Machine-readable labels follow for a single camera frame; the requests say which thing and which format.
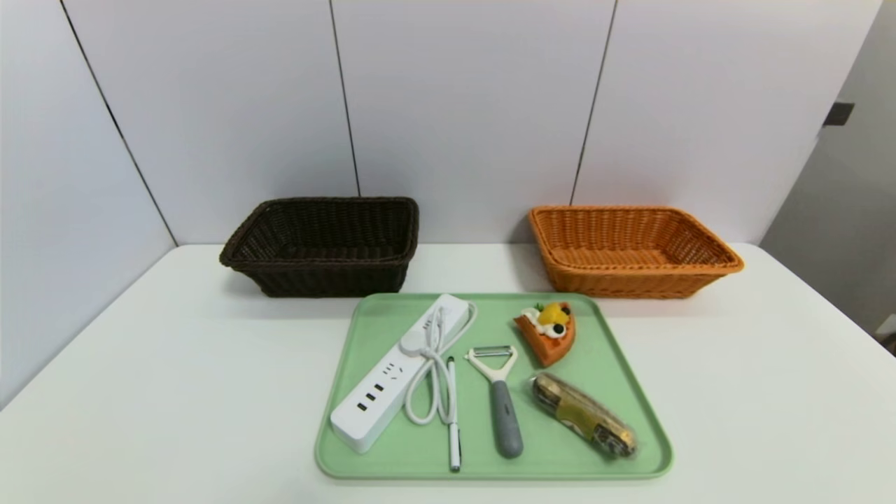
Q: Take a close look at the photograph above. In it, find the orange wicker basket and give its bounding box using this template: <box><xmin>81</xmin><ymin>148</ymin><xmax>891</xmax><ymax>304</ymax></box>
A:
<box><xmin>528</xmin><ymin>205</ymin><xmax>745</xmax><ymax>300</ymax></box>

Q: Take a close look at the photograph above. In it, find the clear brown snack bar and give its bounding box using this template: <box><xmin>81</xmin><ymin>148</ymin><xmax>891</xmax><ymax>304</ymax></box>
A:
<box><xmin>530</xmin><ymin>372</ymin><xmax>639</xmax><ymax>460</ymax></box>

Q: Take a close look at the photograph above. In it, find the dark brown wicker basket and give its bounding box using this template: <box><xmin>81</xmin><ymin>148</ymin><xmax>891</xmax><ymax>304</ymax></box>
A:
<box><xmin>219</xmin><ymin>196</ymin><xmax>420</xmax><ymax>298</ymax></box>

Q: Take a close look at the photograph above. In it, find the white peeler with grey handle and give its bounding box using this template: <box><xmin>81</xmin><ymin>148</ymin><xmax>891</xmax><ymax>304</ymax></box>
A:
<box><xmin>465</xmin><ymin>344</ymin><xmax>524</xmax><ymax>460</ymax></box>

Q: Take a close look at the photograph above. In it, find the light green plastic tray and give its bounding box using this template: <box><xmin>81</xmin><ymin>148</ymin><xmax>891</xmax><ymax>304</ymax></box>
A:
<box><xmin>314</xmin><ymin>293</ymin><xmax>674</xmax><ymax>482</ymax></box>

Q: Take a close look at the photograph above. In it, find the white slim pen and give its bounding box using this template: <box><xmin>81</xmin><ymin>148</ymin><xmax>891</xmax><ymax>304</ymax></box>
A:
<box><xmin>446</xmin><ymin>356</ymin><xmax>463</xmax><ymax>473</ymax></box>

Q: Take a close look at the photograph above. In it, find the orange toy cake slice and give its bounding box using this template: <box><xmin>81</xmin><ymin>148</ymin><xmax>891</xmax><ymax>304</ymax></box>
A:
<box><xmin>513</xmin><ymin>302</ymin><xmax>577</xmax><ymax>368</ymax></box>

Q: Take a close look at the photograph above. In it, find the white power strip with cable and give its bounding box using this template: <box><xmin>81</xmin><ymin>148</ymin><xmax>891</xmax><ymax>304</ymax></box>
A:
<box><xmin>329</xmin><ymin>293</ymin><xmax>479</xmax><ymax>454</ymax></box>

